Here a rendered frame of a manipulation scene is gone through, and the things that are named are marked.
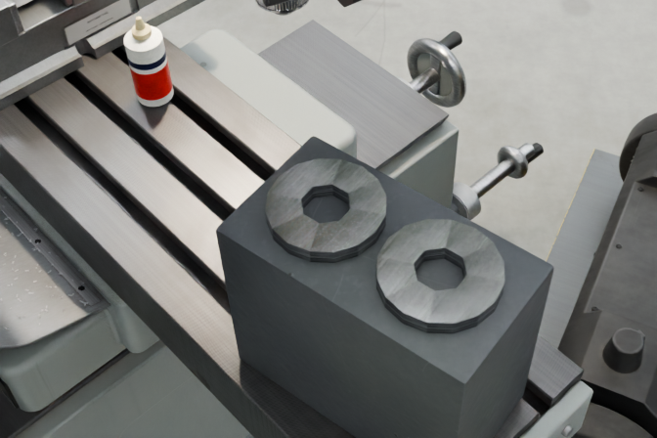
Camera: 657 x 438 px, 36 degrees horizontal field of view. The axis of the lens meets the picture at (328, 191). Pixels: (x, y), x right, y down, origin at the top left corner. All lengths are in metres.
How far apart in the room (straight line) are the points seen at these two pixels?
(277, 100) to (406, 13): 1.38
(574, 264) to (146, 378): 0.72
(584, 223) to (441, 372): 1.00
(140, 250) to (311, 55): 0.55
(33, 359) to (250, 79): 0.45
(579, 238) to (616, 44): 1.02
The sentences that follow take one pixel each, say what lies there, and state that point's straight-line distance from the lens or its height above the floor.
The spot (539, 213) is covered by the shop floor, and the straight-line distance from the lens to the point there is 2.18.
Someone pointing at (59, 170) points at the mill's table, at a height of 0.90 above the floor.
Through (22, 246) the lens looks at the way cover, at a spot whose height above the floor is 0.84.
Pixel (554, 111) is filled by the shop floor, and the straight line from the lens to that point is 2.39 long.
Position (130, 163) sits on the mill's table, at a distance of 1.06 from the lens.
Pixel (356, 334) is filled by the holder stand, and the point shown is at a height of 1.07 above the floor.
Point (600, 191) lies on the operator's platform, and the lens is 1.71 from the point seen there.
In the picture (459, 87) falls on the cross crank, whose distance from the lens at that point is 1.53.
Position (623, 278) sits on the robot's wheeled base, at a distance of 1.37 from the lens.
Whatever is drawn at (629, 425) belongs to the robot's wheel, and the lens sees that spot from 1.26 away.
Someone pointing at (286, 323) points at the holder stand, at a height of 1.02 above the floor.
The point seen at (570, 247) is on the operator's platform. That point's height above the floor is 0.40.
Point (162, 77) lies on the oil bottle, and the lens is 1.09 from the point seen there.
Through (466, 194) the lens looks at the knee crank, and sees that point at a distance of 1.53.
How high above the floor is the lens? 1.68
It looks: 50 degrees down
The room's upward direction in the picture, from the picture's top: 3 degrees counter-clockwise
